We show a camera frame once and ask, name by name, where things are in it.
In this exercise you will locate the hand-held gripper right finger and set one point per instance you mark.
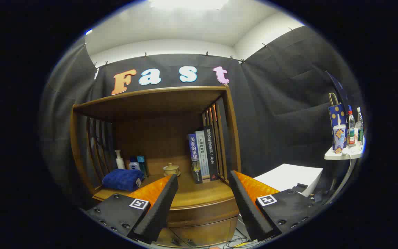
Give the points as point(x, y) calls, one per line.
point(247, 207)

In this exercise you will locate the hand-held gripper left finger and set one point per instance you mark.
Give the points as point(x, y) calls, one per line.
point(161, 207)

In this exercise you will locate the wooden drawer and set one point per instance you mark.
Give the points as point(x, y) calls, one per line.
point(206, 214)

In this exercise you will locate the wooden countertop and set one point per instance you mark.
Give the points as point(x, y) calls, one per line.
point(199, 193)

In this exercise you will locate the white drawer cabinet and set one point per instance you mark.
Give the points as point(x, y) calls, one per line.
point(288, 176)

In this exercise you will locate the wooden cabinet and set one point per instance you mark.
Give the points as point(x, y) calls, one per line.
point(150, 102)

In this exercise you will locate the beige lidded teacup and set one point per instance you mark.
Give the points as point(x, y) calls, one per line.
point(171, 169)

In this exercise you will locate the teal bottle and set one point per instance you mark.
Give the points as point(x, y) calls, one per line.
point(142, 166)

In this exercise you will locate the blue folded towel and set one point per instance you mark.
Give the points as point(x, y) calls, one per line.
point(121, 180)

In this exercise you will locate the white bottle with blue cap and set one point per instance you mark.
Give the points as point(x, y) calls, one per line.
point(134, 165)

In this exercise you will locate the white pump bottle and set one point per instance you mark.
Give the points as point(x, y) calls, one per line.
point(120, 162)

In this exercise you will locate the black spine book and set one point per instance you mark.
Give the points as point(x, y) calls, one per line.
point(211, 152)

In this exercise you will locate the pale grey spine book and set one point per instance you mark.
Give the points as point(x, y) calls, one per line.
point(202, 155)

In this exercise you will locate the white side table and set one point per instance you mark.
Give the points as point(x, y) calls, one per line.
point(344, 154)

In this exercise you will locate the paper cup with straw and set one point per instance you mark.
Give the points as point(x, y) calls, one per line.
point(339, 136)

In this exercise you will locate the blue dotted gift bag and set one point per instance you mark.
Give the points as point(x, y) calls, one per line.
point(337, 116)

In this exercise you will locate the clear bottle red label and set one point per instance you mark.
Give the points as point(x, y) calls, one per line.
point(351, 131)

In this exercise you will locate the clear bottle green label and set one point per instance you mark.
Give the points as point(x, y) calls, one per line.
point(359, 128)

